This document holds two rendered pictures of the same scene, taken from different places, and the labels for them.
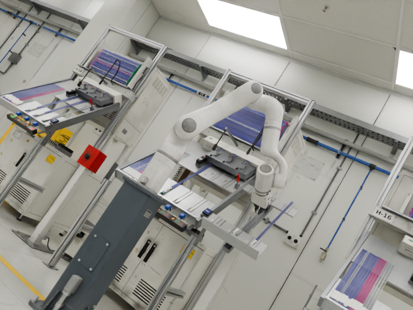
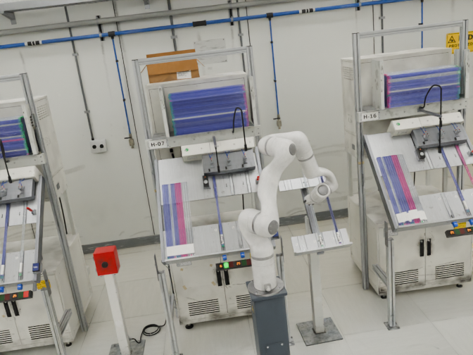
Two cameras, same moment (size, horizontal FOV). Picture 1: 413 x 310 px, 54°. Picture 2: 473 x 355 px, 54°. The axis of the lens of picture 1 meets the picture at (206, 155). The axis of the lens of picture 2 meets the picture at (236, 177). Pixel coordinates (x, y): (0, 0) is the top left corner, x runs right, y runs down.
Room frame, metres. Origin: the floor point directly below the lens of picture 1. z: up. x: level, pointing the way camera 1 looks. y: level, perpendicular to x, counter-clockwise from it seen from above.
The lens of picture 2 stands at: (0.21, 1.38, 1.96)
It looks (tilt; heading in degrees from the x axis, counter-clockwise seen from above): 17 degrees down; 328
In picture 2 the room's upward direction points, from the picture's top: 7 degrees counter-clockwise
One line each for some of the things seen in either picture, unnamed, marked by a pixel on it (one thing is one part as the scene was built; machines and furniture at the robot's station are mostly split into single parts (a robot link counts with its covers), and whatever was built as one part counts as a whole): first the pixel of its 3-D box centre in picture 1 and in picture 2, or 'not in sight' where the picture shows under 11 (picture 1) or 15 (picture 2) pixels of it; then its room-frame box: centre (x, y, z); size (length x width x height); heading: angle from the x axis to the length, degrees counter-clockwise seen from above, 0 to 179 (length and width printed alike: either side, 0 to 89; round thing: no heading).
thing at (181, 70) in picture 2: not in sight; (186, 64); (3.23, -0.21, 1.82); 0.68 x 0.30 x 0.20; 61
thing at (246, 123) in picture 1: (250, 127); (209, 109); (2.92, -0.16, 1.52); 0.51 x 0.13 x 0.27; 61
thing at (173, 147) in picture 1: (179, 139); (255, 232); (2.04, 0.16, 1.00); 0.19 x 0.12 x 0.24; 6
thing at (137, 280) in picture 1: (161, 269); (222, 265); (3.05, -0.17, 0.31); 0.70 x 0.65 x 0.62; 61
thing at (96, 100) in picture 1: (54, 142); (11, 263); (3.59, 1.17, 0.66); 1.01 x 0.73 x 1.31; 151
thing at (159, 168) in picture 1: (156, 173); (264, 270); (2.01, 0.16, 0.79); 0.19 x 0.19 x 0.18
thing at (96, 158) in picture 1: (66, 195); (115, 303); (3.00, 0.69, 0.39); 0.24 x 0.24 x 0.78; 61
